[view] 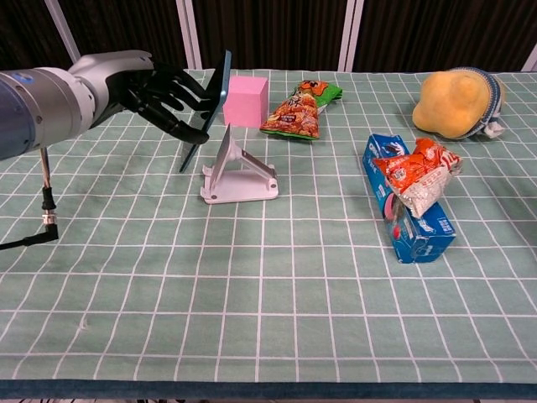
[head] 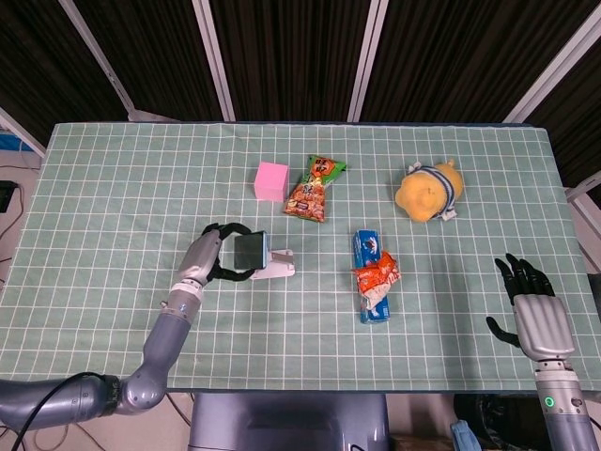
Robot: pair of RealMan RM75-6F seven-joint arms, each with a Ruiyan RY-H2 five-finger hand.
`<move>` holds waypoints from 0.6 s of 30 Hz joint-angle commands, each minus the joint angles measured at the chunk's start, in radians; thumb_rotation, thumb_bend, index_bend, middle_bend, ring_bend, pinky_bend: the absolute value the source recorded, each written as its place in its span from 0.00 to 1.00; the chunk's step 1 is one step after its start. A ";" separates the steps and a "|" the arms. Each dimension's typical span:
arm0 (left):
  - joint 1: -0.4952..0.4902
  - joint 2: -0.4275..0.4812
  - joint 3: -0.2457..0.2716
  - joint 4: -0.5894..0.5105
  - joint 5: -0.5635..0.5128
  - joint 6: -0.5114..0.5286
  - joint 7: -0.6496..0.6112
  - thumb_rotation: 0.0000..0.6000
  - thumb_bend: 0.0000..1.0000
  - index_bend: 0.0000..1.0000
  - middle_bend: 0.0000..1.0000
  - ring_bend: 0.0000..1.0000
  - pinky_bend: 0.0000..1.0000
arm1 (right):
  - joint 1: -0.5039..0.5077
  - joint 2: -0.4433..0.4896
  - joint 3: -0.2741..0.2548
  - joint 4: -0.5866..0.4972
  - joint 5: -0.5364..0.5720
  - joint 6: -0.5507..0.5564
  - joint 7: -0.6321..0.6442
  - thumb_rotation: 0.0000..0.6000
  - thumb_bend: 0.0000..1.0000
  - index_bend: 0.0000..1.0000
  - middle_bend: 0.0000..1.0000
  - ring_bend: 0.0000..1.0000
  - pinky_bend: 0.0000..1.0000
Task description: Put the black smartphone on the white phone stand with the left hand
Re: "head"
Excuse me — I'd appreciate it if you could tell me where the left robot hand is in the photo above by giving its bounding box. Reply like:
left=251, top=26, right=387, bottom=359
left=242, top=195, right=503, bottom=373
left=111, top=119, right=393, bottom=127
left=176, top=222, right=267, bottom=288

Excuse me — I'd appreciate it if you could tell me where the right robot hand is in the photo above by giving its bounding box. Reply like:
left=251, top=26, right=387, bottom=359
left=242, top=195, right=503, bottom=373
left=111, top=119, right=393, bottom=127
left=485, top=253, right=577, bottom=362

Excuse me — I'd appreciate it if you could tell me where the dark smartphone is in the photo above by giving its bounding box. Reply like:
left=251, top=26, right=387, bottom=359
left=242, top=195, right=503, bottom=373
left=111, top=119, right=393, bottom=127
left=233, top=230, right=270, bottom=272

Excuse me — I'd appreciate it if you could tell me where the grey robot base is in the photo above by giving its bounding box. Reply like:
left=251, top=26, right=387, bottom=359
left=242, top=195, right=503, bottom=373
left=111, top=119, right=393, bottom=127
left=187, top=392, right=391, bottom=451

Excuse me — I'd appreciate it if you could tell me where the white folding phone stand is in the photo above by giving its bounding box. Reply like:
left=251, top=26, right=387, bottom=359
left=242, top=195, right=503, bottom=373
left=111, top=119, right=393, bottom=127
left=248, top=248, right=297, bottom=282

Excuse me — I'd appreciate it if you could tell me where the pink cube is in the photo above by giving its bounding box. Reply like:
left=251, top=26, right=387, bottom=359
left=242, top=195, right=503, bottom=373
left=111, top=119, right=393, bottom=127
left=254, top=162, right=289, bottom=202

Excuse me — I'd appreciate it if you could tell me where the black bag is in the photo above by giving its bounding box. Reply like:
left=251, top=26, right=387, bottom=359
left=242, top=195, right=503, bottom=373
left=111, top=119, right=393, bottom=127
left=453, top=393, right=541, bottom=451

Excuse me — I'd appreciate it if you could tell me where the green orange snack bag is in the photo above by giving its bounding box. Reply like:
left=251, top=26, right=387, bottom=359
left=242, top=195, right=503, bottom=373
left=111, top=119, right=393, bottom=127
left=282, top=155, right=347, bottom=225

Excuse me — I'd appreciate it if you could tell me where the green checked tablecloth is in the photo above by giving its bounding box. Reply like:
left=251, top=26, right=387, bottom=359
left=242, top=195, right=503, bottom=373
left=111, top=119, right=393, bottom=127
left=0, top=121, right=601, bottom=394

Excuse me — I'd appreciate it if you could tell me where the blue cloth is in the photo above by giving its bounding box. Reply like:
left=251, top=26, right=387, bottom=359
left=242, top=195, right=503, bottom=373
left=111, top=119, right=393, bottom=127
left=449, top=419, right=485, bottom=451

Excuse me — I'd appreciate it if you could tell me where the blue Oreo cookie box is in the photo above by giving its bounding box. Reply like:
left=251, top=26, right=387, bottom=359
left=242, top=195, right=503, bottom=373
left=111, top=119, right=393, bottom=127
left=351, top=228, right=393, bottom=324

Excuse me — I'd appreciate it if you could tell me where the orange white snack packet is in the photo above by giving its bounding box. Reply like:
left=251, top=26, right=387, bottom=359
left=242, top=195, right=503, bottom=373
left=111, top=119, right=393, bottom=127
left=351, top=250, right=403, bottom=311

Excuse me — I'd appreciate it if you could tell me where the yellow plush toy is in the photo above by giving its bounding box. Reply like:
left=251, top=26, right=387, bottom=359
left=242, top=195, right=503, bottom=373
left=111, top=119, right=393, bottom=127
left=393, top=158, right=465, bottom=223

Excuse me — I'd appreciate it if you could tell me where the black floor device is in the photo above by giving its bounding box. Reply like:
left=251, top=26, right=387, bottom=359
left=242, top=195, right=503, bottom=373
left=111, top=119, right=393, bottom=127
left=0, top=180, right=19, bottom=212

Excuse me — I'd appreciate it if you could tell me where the black pleated curtain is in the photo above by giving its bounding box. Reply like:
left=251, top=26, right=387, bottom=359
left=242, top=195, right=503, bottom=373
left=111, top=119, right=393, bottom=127
left=0, top=0, right=601, bottom=208

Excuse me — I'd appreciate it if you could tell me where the white metal frame post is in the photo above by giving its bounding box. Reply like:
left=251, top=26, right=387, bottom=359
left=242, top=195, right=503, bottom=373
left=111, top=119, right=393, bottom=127
left=191, top=0, right=237, bottom=122
left=0, top=106, right=47, bottom=159
left=58, top=0, right=182, bottom=124
left=565, top=169, right=601, bottom=236
left=502, top=0, right=601, bottom=124
left=346, top=0, right=382, bottom=122

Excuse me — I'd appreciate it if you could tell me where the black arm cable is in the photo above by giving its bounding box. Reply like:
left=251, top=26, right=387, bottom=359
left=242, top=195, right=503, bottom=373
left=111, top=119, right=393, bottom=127
left=8, top=371, right=102, bottom=451

